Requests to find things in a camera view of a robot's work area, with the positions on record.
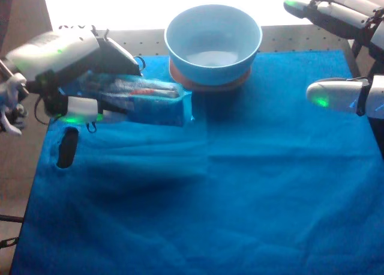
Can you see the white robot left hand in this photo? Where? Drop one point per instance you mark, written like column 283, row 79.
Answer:
column 54, row 50

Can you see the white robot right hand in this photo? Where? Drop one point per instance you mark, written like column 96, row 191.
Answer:
column 330, row 92

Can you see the blue snack packet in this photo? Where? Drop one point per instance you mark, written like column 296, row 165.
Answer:
column 156, row 107

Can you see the light blue plastic bowl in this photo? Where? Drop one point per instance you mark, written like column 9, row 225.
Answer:
column 186, row 56

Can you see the pink plastic bowl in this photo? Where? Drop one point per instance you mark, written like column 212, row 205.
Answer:
column 210, row 87

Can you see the blue cloth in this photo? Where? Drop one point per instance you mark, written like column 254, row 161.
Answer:
column 210, row 182

